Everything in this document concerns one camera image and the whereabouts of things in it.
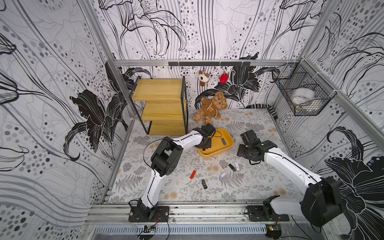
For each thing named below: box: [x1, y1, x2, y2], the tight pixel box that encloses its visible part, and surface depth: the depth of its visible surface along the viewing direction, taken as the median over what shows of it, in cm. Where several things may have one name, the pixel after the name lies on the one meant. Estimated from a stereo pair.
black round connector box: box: [265, 224, 282, 240], surface depth 72 cm
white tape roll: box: [291, 87, 316, 106], surface depth 74 cm
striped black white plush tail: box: [245, 104, 278, 120], surface depth 121 cm
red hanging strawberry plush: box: [220, 71, 229, 84], surface depth 97 cm
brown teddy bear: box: [193, 91, 228, 125], surface depth 111 cm
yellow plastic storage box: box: [197, 128, 234, 159], surface depth 95 cm
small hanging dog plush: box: [198, 70, 210, 87], surface depth 95 cm
